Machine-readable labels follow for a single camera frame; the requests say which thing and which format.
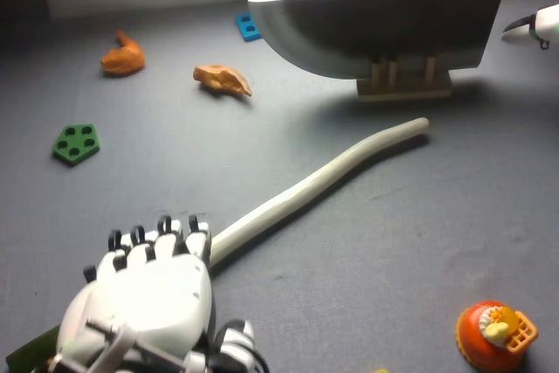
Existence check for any orange toy cake with waffle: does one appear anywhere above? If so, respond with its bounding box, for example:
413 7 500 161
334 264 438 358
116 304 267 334
455 300 539 368

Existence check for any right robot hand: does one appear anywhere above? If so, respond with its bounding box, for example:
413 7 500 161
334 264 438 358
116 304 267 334
465 0 559 50

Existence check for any green pentagon five-hole block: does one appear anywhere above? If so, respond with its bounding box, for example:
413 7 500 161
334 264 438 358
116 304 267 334
52 123 101 168

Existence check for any grey table cloth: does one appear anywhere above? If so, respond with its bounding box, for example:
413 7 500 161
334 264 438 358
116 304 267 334
0 0 559 373

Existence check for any wooden peg board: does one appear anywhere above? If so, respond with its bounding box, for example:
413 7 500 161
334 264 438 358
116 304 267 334
355 53 453 103

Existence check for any blue square four-hole block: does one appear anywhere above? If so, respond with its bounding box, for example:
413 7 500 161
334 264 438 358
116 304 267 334
234 13 264 42

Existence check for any long leek stalk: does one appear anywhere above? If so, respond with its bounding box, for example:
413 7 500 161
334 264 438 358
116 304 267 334
6 117 431 373

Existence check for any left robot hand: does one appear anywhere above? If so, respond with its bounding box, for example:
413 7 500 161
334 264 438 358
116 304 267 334
55 213 268 373

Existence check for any orange toy chicken drumstick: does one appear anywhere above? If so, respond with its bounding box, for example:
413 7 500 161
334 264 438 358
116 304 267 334
100 30 146 78

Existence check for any orange toy chicken wing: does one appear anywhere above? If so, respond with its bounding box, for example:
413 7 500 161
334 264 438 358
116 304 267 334
193 64 253 98

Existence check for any large steel kitchen knife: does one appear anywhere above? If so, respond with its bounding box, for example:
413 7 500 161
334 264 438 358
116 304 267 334
247 0 559 80

